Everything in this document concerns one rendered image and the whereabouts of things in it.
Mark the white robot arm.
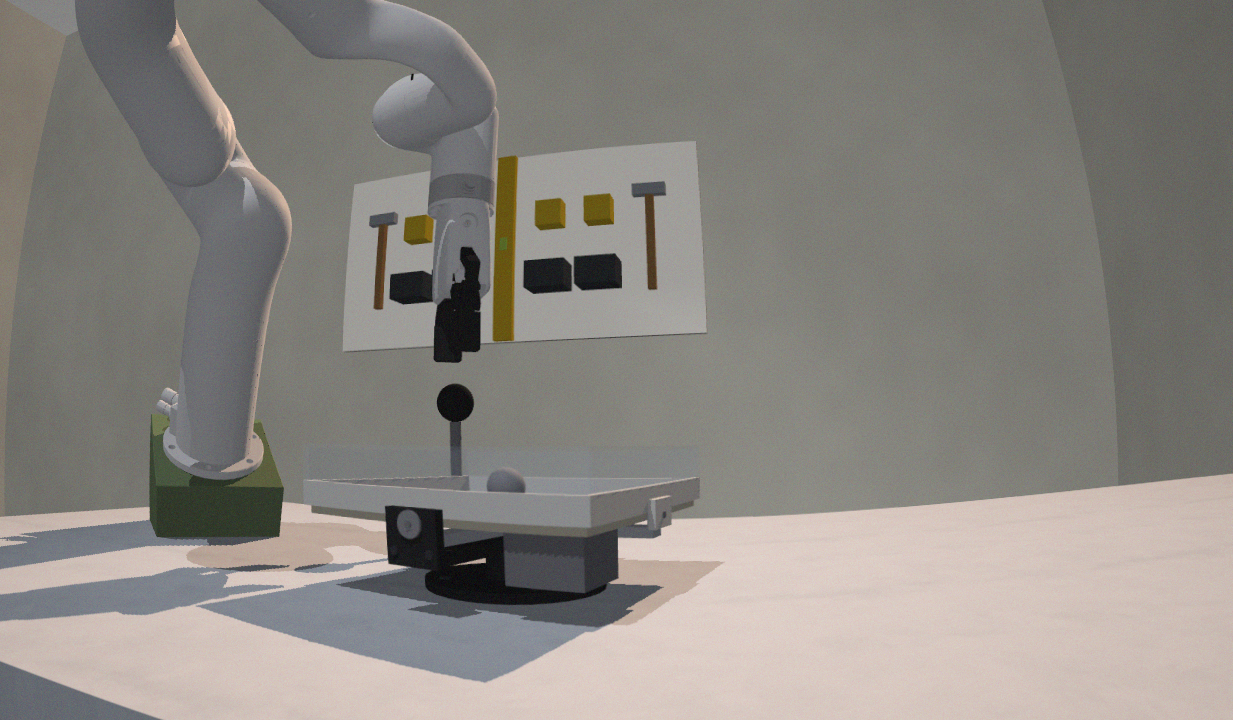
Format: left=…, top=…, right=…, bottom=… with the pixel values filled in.
left=75, top=0, right=499, bottom=480

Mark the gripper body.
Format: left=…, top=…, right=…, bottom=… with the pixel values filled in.
left=427, top=198, right=494, bottom=305

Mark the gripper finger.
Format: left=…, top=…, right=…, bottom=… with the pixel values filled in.
left=434, top=298, right=462, bottom=362
left=448, top=247, right=481, bottom=353

